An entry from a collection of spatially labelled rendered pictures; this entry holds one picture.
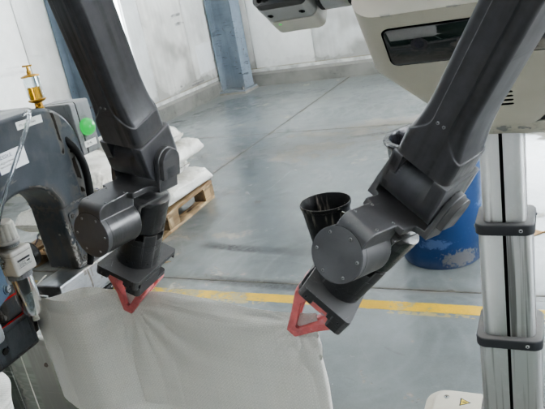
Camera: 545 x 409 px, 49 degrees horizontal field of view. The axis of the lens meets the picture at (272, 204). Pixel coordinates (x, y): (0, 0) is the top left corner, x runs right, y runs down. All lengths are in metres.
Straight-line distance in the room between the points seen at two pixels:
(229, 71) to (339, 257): 9.05
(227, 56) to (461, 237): 7.00
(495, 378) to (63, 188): 0.96
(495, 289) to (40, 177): 0.89
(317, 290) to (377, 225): 0.13
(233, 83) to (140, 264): 8.81
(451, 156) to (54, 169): 0.65
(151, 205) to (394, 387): 1.71
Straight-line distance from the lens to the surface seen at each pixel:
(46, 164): 1.00
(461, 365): 2.44
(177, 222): 4.21
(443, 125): 0.55
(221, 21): 9.50
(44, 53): 6.76
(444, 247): 3.03
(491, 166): 1.20
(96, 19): 0.67
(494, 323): 1.35
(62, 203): 1.02
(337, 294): 0.67
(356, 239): 0.56
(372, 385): 2.37
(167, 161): 0.74
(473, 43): 0.51
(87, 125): 1.05
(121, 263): 0.84
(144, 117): 0.73
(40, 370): 1.71
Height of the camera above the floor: 1.45
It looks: 20 degrees down
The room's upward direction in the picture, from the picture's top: 11 degrees counter-clockwise
